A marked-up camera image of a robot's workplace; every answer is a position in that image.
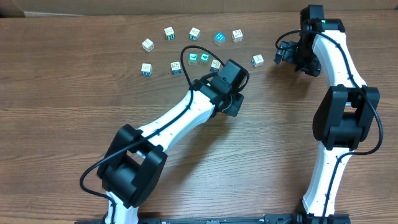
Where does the block blue T side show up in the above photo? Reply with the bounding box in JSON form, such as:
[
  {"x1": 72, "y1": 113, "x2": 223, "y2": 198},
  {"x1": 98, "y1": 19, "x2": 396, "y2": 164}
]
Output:
[{"x1": 251, "y1": 54, "x2": 264, "y2": 68}]

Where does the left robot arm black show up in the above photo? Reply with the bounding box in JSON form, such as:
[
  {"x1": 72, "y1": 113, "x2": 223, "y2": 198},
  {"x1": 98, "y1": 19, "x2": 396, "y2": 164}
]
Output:
[{"x1": 97, "y1": 60, "x2": 249, "y2": 223}]

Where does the block green J side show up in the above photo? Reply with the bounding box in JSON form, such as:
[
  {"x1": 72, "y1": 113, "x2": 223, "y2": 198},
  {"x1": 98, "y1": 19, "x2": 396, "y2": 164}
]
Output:
[{"x1": 189, "y1": 27, "x2": 200, "y2": 41}]

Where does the green top L block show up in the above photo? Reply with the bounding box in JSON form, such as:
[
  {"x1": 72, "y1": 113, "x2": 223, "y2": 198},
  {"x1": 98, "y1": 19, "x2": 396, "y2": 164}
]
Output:
[{"x1": 188, "y1": 53, "x2": 198, "y2": 65}]

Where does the umbrella block blue side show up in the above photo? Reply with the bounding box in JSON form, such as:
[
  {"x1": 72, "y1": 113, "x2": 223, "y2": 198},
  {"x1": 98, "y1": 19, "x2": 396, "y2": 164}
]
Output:
[{"x1": 210, "y1": 59, "x2": 221, "y2": 73}]

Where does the block yellow O side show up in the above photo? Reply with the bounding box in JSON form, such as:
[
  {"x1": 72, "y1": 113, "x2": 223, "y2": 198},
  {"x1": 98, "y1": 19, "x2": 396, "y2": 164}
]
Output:
[{"x1": 232, "y1": 29, "x2": 243, "y2": 42}]

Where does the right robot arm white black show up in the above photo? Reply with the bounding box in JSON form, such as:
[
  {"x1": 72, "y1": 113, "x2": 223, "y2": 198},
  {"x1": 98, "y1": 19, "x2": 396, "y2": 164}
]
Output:
[{"x1": 274, "y1": 5, "x2": 383, "y2": 223}]

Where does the cardboard backdrop wall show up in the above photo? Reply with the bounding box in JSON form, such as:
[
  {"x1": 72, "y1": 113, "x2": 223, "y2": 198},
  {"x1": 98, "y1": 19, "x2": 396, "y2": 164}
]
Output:
[{"x1": 1, "y1": 0, "x2": 397, "y2": 17}]

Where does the block blue D side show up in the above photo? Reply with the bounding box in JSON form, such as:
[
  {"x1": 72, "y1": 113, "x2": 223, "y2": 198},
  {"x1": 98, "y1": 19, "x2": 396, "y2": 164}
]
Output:
[{"x1": 141, "y1": 63, "x2": 153, "y2": 77}]

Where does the green top 4 block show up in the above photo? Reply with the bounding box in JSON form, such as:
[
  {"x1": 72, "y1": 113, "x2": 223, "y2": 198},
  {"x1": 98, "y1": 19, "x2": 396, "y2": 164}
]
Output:
[{"x1": 199, "y1": 53, "x2": 210, "y2": 65}]

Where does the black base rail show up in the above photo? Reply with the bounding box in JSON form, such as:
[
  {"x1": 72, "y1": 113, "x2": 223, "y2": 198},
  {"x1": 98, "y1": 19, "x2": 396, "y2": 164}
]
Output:
[{"x1": 75, "y1": 213, "x2": 351, "y2": 224}]

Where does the block top left plain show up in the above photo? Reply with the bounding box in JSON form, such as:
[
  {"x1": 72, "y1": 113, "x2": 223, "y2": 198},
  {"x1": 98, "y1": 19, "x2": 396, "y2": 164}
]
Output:
[{"x1": 142, "y1": 39, "x2": 155, "y2": 52}]

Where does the blue top block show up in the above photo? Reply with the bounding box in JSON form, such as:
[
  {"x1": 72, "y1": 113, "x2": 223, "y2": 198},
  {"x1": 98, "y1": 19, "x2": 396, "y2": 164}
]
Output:
[{"x1": 214, "y1": 32, "x2": 226, "y2": 46}]

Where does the block green R side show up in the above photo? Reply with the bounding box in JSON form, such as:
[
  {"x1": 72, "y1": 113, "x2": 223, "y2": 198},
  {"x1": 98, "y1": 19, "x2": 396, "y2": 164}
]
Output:
[{"x1": 164, "y1": 27, "x2": 175, "y2": 40}]

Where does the block blue side centre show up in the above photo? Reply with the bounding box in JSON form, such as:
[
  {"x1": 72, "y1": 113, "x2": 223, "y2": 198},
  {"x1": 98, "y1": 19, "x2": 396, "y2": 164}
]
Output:
[{"x1": 170, "y1": 62, "x2": 182, "y2": 75}]

